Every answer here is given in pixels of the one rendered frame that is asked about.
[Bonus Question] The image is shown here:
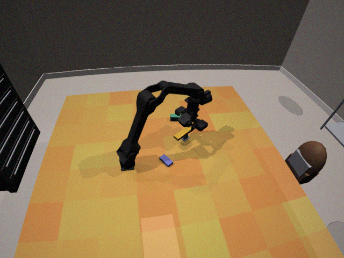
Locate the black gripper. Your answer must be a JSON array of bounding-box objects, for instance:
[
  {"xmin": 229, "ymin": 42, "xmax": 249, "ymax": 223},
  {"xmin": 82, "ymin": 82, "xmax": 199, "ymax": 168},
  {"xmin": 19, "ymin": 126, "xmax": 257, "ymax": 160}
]
[{"xmin": 175, "ymin": 106, "xmax": 208, "ymax": 132}]

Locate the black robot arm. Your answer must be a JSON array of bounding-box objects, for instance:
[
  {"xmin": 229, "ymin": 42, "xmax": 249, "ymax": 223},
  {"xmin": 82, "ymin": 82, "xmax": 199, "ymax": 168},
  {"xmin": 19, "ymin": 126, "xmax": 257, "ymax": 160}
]
[{"xmin": 116, "ymin": 80, "xmax": 213, "ymax": 171}]

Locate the blue flat bar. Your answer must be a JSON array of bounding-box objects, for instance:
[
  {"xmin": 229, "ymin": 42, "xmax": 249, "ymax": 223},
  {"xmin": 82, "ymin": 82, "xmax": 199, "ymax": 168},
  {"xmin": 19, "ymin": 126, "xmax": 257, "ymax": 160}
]
[{"xmin": 159, "ymin": 154, "xmax": 173, "ymax": 167}]

